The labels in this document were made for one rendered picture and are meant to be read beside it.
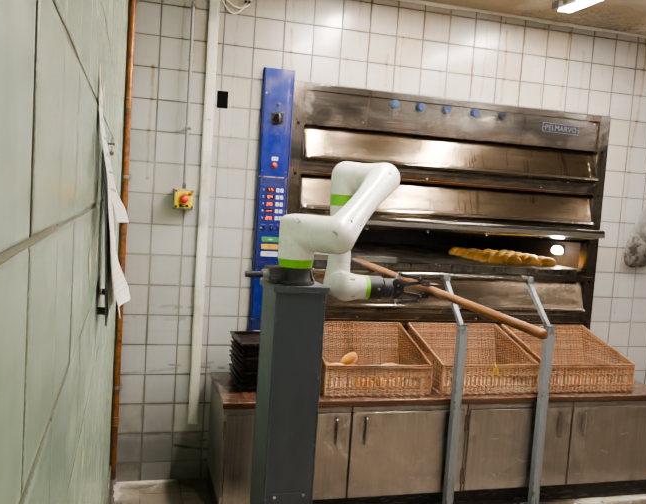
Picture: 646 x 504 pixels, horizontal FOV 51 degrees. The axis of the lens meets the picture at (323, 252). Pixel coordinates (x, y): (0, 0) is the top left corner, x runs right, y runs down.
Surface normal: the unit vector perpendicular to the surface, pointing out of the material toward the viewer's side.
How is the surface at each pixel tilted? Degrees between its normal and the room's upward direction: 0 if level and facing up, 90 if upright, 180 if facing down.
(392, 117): 90
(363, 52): 90
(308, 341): 90
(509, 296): 72
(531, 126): 92
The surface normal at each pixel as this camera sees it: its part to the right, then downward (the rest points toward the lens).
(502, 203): 0.28, -0.25
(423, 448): 0.27, 0.10
